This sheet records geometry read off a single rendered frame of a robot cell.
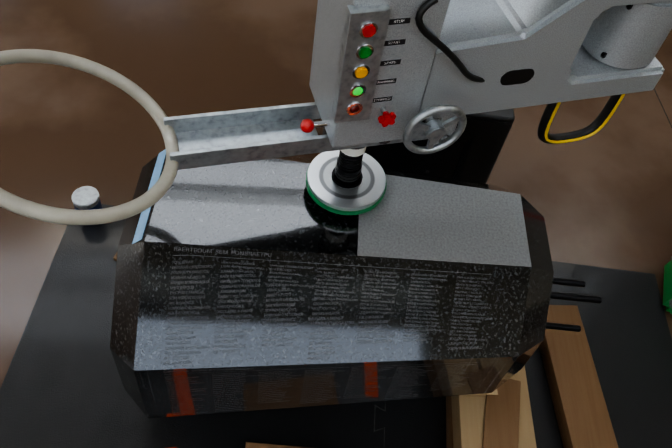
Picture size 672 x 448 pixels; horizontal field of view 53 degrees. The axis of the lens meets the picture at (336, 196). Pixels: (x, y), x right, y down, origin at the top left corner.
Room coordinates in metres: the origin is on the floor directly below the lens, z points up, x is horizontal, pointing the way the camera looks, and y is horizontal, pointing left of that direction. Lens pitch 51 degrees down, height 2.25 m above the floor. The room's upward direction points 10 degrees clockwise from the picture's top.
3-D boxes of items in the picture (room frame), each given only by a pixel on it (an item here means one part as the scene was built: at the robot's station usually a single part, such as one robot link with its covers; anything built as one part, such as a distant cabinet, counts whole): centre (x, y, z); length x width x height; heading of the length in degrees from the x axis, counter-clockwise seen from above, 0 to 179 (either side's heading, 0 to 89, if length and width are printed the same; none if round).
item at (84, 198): (1.49, 0.95, 0.08); 0.10 x 0.10 x 0.13
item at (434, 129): (1.12, -0.18, 1.20); 0.15 x 0.10 x 0.15; 113
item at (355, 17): (1.05, 0.00, 1.38); 0.08 x 0.03 x 0.28; 113
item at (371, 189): (1.18, -0.02, 0.88); 0.21 x 0.21 x 0.01
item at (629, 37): (1.44, -0.62, 1.35); 0.19 x 0.19 x 0.20
